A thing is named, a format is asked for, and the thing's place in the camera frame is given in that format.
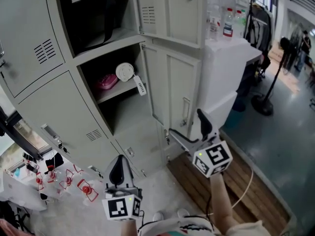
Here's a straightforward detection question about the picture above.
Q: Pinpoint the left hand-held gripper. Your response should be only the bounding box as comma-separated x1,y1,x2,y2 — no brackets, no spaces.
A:
102,154,144,221

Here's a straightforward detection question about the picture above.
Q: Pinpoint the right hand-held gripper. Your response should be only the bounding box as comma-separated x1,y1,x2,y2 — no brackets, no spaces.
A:
168,108,233,179

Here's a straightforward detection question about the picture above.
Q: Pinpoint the grey metal locker cabinet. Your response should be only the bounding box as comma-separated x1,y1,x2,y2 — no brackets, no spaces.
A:
0,0,208,181

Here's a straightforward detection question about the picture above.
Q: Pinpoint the person's left forearm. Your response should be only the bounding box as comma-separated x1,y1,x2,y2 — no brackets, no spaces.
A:
120,218,139,236

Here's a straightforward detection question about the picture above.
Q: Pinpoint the person's right forearm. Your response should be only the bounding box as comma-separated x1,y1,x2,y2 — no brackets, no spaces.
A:
208,172,237,234

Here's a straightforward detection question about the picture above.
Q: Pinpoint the small white foam box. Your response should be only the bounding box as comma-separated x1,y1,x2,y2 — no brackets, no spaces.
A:
214,91,239,132

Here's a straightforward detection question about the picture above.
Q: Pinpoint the person's white left shoe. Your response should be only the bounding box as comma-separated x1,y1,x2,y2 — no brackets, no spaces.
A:
152,211,165,223

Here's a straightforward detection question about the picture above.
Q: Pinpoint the person's white shoe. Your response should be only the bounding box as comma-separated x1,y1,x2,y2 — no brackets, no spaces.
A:
177,207,190,219
152,211,165,223

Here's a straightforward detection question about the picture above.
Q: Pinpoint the black cloth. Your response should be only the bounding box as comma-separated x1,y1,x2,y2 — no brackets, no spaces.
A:
44,153,64,169

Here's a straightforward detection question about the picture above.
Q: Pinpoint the wooden slatted platform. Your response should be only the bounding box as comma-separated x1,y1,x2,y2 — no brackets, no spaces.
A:
166,131,292,232

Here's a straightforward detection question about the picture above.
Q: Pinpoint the white hanging tag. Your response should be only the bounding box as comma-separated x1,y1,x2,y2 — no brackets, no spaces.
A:
133,74,147,96

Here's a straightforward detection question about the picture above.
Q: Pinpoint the person's white right shoe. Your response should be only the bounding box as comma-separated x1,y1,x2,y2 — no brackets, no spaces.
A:
177,207,190,219

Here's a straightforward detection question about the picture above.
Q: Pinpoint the black and white device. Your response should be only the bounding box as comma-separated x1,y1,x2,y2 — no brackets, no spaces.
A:
39,192,54,204

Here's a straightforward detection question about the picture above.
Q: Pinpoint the person's white printed shirt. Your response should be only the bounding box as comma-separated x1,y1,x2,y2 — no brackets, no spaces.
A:
137,215,266,236

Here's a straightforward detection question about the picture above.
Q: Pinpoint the black standing fan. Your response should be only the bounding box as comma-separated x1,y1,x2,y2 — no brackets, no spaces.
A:
250,36,293,117

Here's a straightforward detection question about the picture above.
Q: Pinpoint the white round container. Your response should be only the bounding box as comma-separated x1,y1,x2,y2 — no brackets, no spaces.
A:
115,62,136,83

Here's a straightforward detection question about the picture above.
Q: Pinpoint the grey table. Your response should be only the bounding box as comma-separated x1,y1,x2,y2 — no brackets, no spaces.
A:
236,39,263,95

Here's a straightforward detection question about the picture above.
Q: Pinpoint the pink pouch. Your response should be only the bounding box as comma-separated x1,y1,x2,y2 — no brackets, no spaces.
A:
94,73,119,91

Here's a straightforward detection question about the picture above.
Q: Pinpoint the white carton box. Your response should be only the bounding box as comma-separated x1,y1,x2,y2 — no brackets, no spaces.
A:
0,175,48,211

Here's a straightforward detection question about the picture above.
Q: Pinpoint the cluster of clear plastic bottles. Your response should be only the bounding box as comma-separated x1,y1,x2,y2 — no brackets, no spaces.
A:
206,0,248,43

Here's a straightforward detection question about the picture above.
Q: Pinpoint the black tripod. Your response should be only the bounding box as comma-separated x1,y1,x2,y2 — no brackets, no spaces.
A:
0,202,32,233

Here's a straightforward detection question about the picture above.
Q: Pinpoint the clothes rack with garments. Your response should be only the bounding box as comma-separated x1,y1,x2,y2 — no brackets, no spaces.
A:
243,0,273,80

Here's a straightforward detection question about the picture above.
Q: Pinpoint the pink garment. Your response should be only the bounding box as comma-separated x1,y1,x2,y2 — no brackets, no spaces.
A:
0,218,34,236

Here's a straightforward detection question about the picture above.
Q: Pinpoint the large industrial fan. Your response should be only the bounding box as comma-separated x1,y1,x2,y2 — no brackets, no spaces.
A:
289,23,306,68

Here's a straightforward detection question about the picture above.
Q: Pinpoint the beige cable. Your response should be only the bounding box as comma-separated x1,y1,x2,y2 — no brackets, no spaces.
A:
208,168,254,216

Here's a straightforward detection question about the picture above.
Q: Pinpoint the black window frame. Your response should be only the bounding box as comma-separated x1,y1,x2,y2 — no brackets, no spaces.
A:
0,104,54,162

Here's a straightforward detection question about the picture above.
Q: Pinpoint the black bag with strap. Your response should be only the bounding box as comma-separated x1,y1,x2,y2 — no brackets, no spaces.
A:
58,0,117,57

